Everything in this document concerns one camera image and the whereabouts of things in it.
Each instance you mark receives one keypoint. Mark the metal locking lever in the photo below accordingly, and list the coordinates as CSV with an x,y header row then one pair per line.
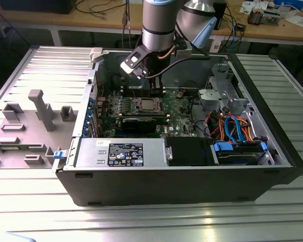
x,y
133,93

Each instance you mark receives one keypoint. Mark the black drive cover box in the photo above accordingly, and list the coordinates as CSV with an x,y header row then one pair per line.
x,y
187,151

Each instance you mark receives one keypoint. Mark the black graphics card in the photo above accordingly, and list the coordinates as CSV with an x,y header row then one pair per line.
x,y
139,126

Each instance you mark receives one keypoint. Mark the small black adapter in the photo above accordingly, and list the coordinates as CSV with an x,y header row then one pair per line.
x,y
240,27

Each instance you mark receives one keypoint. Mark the wooden desk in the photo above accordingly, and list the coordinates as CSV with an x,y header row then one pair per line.
x,y
73,20

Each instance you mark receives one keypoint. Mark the RAM slot white clips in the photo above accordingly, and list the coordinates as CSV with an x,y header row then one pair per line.
x,y
141,92
141,88

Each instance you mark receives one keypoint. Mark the silver coin battery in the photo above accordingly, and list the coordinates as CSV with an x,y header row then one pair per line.
x,y
179,95

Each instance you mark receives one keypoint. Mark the black computer box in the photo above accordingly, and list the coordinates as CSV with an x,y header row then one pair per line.
x,y
40,6

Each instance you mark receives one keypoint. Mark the hard disk blue carrier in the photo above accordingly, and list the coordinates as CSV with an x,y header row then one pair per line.
x,y
223,147

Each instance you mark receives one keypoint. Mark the black PC case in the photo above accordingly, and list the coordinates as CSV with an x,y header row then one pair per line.
x,y
166,186

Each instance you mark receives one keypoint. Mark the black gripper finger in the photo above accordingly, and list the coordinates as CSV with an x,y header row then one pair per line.
x,y
157,89

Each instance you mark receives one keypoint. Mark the black upright box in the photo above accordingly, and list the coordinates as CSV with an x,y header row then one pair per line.
x,y
221,17

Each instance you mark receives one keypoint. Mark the blue card retainer clip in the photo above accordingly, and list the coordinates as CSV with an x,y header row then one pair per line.
x,y
89,117
85,130
91,102

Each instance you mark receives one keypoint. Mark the silver power supply unit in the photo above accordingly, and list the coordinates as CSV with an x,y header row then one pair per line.
x,y
91,153

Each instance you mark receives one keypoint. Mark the silver disk bay cage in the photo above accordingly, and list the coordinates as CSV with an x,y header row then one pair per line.
x,y
218,97

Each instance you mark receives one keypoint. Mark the blue case latch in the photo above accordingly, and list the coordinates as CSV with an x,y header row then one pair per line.
x,y
59,155

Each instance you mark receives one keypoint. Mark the white paper sheets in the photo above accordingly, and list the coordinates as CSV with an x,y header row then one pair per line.
x,y
300,21

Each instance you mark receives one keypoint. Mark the green motherboard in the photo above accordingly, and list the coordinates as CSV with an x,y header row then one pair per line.
x,y
178,121

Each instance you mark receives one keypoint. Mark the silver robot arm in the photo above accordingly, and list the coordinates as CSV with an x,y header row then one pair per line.
x,y
157,30

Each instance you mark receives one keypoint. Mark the CPU socket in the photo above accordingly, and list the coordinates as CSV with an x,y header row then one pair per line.
x,y
135,111

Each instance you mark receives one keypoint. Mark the grey parts rack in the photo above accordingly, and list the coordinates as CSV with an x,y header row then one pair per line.
x,y
27,141

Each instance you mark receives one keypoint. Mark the metal heatsink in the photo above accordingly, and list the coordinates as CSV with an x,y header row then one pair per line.
x,y
255,17

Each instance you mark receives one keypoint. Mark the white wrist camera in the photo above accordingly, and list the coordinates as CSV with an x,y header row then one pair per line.
x,y
132,63

